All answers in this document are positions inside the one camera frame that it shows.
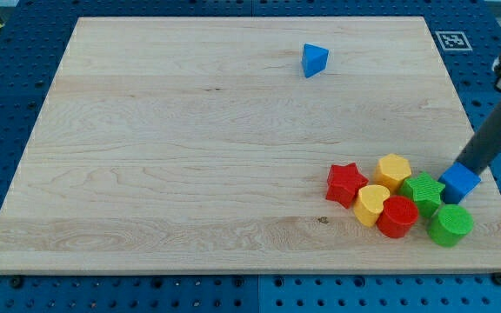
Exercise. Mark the blue triangle block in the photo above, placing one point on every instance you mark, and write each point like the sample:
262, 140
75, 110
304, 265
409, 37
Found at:
314, 59

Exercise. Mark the wooden board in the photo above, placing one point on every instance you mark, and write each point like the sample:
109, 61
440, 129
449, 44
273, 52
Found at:
185, 145

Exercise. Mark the red star block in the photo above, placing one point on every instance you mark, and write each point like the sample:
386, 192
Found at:
343, 184

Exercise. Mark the yellow heart block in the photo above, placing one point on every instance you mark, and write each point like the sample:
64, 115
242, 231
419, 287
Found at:
369, 203

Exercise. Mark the yellow hexagon block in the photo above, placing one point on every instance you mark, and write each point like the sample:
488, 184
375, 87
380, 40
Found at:
391, 171

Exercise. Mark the red cylinder block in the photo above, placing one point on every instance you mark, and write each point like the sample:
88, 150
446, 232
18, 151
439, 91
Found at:
398, 216

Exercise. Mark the green star block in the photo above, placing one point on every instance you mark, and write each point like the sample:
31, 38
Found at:
424, 191

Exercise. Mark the blue cube block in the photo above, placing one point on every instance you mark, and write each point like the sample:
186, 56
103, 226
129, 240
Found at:
458, 182

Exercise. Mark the green cylinder block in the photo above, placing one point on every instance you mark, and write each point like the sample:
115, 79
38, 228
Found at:
450, 225

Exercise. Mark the white fiducial marker tag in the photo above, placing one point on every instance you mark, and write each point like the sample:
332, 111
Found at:
451, 40

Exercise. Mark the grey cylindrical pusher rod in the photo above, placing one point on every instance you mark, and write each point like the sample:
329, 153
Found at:
484, 145

